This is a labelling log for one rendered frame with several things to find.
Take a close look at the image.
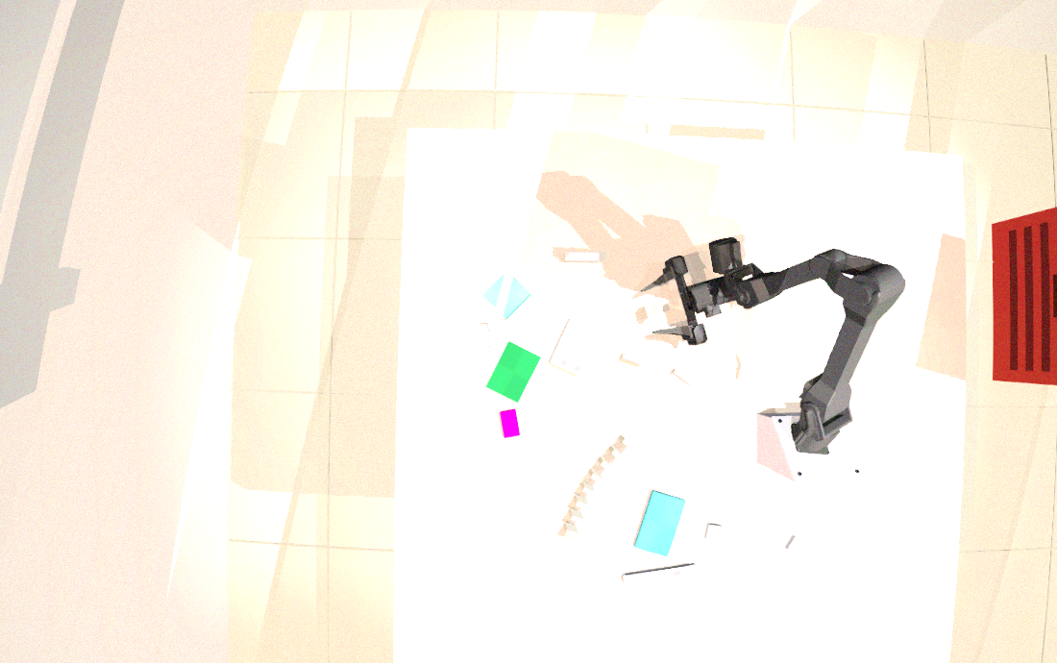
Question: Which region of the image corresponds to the grey rectangular bar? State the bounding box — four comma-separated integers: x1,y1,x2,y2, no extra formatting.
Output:
622,563,697,583

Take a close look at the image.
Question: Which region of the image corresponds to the magenta rectangular block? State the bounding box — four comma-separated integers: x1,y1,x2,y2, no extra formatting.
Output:
500,409,520,437

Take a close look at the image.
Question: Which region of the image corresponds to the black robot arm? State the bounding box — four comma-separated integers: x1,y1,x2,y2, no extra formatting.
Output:
708,237,905,455

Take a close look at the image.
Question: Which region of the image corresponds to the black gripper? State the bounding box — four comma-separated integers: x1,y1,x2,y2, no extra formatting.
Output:
639,256,725,346

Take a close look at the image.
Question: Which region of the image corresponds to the cyan flat rectangular block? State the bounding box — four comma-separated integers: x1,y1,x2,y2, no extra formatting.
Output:
633,490,686,557

